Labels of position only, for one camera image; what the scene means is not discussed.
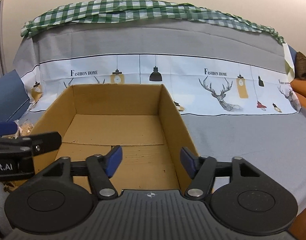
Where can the green checkered cloth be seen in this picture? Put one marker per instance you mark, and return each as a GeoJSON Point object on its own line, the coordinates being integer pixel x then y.
{"type": "Point", "coordinates": [121, 11]}

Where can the grey printed sofa cover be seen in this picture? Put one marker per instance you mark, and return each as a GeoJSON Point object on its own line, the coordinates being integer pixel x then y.
{"type": "Point", "coordinates": [233, 92]}

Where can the orange cushion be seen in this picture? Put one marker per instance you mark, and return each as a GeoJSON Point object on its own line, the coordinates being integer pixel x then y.
{"type": "Point", "coordinates": [299, 86]}

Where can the brown cardboard box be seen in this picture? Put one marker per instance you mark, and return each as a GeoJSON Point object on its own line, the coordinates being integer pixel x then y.
{"type": "Point", "coordinates": [142, 119]}

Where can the clear cracker snack pack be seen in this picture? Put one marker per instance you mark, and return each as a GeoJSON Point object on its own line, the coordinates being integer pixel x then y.
{"type": "Point", "coordinates": [17, 129]}

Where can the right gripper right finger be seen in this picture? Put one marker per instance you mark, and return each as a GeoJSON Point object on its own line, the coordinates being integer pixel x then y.
{"type": "Point", "coordinates": [201, 171]}

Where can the brown cushion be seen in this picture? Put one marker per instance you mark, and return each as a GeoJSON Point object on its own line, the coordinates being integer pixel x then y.
{"type": "Point", "coordinates": [300, 66]}

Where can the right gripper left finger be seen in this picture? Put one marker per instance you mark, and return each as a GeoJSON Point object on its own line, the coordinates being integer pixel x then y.
{"type": "Point", "coordinates": [101, 169]}

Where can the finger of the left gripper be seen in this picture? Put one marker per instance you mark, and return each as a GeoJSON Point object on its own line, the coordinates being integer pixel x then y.
{"type": "Point", "coordinates": [45, 142]}

